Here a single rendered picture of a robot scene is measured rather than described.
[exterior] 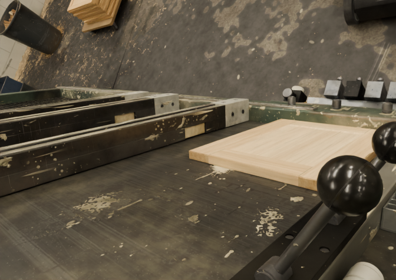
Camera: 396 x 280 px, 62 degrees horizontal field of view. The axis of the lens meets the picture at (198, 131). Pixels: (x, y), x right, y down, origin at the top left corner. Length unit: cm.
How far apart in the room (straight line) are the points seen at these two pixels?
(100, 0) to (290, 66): 229
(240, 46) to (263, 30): 20
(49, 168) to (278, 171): 42
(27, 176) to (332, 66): 180
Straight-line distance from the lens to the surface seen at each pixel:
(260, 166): 61
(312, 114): 99
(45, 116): 101
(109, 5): 389
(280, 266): 28
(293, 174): 58
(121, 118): 114
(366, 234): 43
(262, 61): 236
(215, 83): 249
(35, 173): 66
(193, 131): 89
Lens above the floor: 176
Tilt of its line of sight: 47 degrees down
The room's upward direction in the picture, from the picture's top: 62 degrees counter-clockwise
